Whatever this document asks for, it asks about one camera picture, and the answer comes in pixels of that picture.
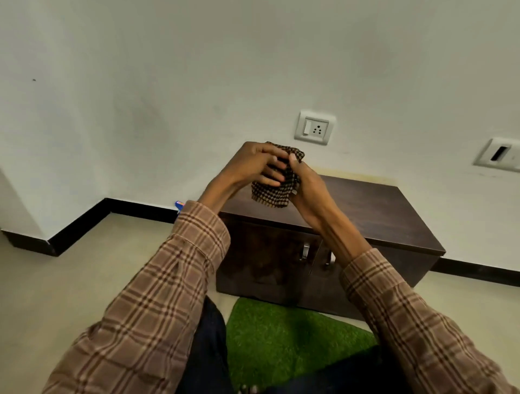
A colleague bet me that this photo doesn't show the white wall socket with switch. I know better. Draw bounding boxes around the white wall socket with switch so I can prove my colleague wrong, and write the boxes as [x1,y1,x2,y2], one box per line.
[294,110,337,146]

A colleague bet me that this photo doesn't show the person's left forearm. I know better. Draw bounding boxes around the person's left forearm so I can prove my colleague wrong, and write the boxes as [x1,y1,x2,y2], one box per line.
[42,174,245,394]

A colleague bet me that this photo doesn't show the white wall plate with slot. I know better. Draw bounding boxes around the white wall plate with slot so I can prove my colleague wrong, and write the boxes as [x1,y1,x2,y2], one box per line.
[473,137,520,173]

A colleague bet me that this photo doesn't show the person's left leg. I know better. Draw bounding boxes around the person's left leg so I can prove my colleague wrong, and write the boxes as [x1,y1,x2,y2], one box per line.
[175,296,235,394]

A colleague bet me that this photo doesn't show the person's right forearm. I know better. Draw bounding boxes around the person's right forearm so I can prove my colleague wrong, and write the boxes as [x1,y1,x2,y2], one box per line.
[298,200,517,394]

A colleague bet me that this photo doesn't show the green artificial grass mat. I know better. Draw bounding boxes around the green artificial grass mat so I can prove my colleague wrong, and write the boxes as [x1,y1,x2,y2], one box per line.
[225,297,379,393]

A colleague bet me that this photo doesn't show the black skirting board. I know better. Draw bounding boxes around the black skirting board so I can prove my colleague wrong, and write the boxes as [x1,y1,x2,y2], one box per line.
[0,198,520,288]

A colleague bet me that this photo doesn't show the brown checked cloth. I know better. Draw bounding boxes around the brown checked cloth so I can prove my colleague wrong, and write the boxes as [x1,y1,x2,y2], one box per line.
[251,142,306,209]

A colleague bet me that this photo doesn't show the person's left hand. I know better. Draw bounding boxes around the person's left hand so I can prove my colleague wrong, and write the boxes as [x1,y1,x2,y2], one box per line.
[222,142,290,191]

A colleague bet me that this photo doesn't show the dark wooden cabinet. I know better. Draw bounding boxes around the dark wooden cabinet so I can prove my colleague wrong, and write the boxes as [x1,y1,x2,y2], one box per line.
[215,174,447,321]

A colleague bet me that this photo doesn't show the person's right hand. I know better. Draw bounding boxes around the person's right hand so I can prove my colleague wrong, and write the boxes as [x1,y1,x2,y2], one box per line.
[287,153,332,216]

